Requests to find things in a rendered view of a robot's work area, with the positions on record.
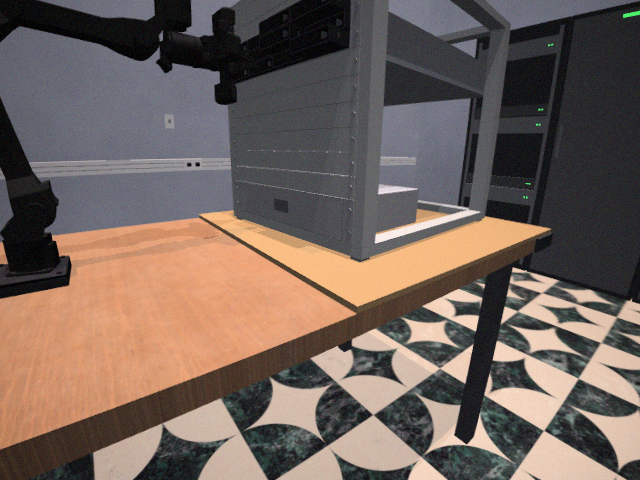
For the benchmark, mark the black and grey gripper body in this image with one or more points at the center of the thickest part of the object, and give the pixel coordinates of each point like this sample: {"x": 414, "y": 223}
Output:
{"x": 225, "y": 91}

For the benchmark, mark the light wooden board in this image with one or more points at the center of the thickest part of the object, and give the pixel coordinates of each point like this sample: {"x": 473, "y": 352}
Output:
{"x": 360, "y": 286}

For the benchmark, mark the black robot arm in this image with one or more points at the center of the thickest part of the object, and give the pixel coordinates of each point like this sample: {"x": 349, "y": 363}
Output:
{"x": 33, "y": 203}

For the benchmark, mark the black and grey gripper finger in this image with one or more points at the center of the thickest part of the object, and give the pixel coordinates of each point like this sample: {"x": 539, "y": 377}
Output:
{"x": 241, "y": 65}
{"x": 246, "y": 59}

